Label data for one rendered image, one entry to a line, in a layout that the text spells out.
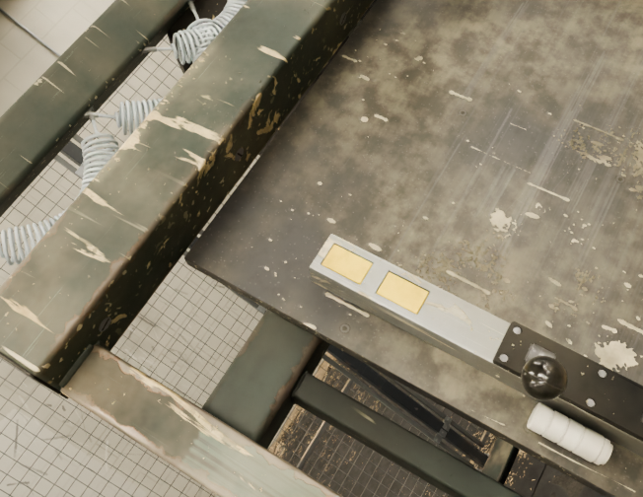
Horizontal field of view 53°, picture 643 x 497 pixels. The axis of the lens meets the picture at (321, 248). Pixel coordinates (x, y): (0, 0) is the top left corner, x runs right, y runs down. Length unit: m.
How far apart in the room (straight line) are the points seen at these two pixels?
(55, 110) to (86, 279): 0.62
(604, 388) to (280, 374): 0.34
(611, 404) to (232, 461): 0.37
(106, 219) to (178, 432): 0.24
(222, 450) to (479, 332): 0.29
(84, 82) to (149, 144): 0.55
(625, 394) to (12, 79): 5.22
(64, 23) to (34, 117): 4.52
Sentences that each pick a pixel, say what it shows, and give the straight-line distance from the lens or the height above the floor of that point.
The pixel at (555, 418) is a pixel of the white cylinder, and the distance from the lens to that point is 0.71.
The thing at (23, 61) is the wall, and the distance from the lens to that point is 5.63.
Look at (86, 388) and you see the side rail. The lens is 0.72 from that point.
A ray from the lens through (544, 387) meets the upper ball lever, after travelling 0.58.
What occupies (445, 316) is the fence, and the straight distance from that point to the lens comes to 0.70.
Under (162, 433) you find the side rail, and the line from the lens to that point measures 0.68.
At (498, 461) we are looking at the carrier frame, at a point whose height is 0.78.
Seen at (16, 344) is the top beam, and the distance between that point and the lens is 0.70.
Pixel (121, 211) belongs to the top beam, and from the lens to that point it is 0.73.
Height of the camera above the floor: 1.89
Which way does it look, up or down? 13 degrees down
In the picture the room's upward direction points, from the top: 52 degrees counter-clockwise
